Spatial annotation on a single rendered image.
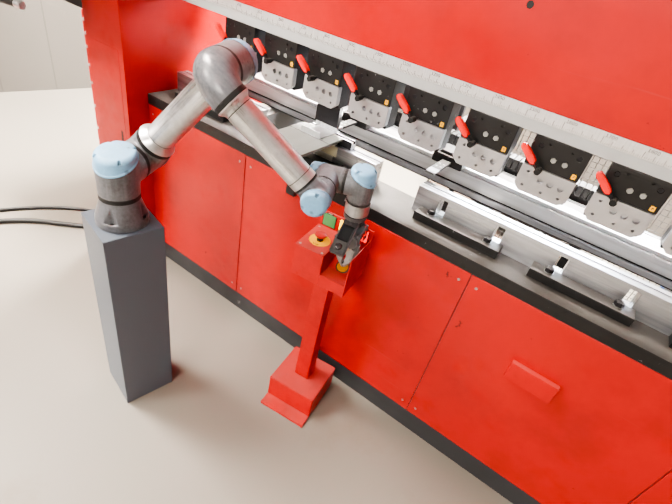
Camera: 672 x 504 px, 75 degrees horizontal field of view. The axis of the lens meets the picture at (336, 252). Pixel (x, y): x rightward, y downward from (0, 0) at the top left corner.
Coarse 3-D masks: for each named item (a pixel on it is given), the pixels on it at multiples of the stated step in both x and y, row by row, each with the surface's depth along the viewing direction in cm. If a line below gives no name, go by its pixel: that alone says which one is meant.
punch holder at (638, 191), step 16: (608, 176) 114; (624, 176) 112; (640, 176) 110; (624, 192) 113; (640, 192) 111; (656, 192) 109; (592, 208) 119; (608, 208) 116; (624, 208) 114; (640, 208) 112; (656, 208) 110; (608, 224) 118; (624, 224) 116; (640, 224) 114
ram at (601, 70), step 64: (192, 0) 170; (256, 0) 153; (320, 0) 140; (384, 0) 128; (448, 0) 119; (512, 0) 110; (576, 0) 103; (640, 0) 97; (448, 64) 125; (512, 64) 116; (576, 64) 108; (640, 64) 101; (640, 128) 106
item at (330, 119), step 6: (318, 108) 160; (324, 108) 159; (342, 108) 156; (318, 114) 162; (324, 114) 160; (330, 114) 159; (336, 114) 157; (318, 120) 163; (324, 120) 161; (330, 120) 160; (336, 120) 158; (324, 126) 163; (330, 126) 162; (336, 126) 159; (336, 132) 161
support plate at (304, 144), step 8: (288, 128) 157; (288, 136) 151; (296, 136) 153; (304, 136) 154; (328, 136) 158; (336, 136) 160; (296, 144) 147; (304, 144) 149; (312, 144) 150; (320, 144) 151; (328, 144) 152; (304, 152) 143; (312, 152) 146
